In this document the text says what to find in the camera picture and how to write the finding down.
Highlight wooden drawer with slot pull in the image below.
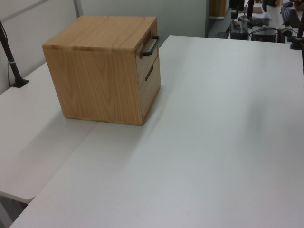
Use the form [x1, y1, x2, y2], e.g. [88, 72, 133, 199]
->
[138, 56, 162, 120]

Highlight wooden two-drawer cabinet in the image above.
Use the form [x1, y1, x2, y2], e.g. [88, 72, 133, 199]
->
[42, 15, 162, 127]

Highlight dark grey device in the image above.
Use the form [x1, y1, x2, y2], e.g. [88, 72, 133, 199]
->
[230, 19, 249, 39]

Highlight light wooden panel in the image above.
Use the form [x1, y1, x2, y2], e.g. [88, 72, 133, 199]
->
[209, 0, 225, 19]

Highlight black electronics box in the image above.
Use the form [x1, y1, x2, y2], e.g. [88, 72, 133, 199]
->
[251, 28, 279, 43]

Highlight black monitor stand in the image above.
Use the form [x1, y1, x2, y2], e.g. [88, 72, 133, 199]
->
[238, 0, 264, 27]

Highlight black clamp-mounted stand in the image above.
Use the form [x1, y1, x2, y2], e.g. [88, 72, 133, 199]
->
[289, 14, 304, 50]

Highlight black computer keyboard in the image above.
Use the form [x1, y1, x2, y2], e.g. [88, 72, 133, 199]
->
[280, 6, 301, 28]

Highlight grey partition frame post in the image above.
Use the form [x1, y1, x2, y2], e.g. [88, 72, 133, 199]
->
[73, 0, 83, 19]

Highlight black camera stand pole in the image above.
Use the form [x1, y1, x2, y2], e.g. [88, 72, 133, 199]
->
[0, 20, 30, 89]

